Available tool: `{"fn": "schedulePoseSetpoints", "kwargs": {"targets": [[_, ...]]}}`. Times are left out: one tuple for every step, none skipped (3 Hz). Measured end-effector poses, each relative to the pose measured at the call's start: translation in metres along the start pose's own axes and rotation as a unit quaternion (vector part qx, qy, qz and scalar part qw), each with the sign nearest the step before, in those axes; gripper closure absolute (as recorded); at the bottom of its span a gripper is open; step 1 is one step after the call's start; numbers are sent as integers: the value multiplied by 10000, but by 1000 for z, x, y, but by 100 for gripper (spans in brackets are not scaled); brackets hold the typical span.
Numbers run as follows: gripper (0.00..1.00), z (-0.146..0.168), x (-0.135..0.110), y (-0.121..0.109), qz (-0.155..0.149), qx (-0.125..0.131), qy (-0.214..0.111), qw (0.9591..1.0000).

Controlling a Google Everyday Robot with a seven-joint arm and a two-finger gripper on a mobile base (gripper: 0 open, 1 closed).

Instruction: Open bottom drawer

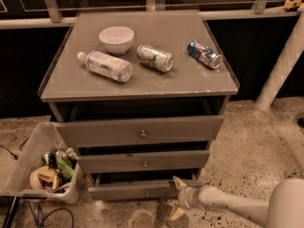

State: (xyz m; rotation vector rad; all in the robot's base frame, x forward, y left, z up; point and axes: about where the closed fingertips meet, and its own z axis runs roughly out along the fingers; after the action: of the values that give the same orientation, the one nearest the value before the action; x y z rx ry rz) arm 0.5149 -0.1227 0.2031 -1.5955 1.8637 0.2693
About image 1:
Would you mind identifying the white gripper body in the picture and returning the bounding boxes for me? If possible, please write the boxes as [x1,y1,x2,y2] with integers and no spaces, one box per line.
[178,187,200,209]

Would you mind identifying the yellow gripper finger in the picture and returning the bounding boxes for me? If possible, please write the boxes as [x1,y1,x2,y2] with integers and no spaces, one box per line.
[173,176,187,190]
[168,205,185,221]

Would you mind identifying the grey bottom drawer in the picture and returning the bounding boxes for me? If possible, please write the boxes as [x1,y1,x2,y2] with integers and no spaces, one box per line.
[88,169,199,200]

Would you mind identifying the grey drawer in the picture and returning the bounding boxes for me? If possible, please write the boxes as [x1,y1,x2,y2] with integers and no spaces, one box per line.
[55,116,223,147]
[88,169,199,200]
[77,150,210,174]

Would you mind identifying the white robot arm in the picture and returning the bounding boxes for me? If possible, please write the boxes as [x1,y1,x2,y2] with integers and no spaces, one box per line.
[169,176,304,228]

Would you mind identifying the grey middle drawer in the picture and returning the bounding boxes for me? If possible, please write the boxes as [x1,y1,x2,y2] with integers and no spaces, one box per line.
[77,150,210,174]

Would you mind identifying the grey drawer cabinet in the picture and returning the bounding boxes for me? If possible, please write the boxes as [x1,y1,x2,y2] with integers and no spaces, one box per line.
[37,10,240,188]

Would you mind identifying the grey top drawer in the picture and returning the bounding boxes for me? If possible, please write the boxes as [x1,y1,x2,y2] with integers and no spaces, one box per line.
[55,116,223,147]

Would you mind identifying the green can in bin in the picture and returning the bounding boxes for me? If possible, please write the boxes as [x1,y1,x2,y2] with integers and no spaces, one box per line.
[55,150,74,181]

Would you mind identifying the green white soda can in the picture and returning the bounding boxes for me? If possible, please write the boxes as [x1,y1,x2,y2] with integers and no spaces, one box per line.
[136,45,174,73]

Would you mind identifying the blue soda can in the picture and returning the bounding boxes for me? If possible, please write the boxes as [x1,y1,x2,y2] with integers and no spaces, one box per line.
[187,40,222,69]

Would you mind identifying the yellow snack bag in bin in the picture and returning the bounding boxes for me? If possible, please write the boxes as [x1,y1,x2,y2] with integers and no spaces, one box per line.
[29,166,60,191]

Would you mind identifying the clear plastic bottle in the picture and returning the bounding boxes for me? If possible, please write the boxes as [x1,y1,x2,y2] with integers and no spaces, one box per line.
[77,51,133,83]

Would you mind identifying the white bowl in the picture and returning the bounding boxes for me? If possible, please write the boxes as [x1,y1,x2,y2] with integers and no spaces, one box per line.
[99,27,135,55]

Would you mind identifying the white slanted pole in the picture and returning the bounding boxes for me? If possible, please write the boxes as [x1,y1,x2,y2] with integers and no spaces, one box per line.
[256,12,304,111]

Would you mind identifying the yellow object on ledge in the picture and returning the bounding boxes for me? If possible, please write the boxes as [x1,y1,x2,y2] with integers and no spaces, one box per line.
[283,0,301,11]

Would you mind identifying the metal railing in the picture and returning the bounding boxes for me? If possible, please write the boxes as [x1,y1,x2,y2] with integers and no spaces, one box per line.
[0,0,303,29]

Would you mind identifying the blue cable on floor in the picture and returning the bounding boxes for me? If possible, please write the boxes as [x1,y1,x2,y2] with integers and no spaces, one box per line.
[28,200,75,228]

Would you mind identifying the black cable on floor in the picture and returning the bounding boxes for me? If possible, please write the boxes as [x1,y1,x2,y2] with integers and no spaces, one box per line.
[0,136,30,161]

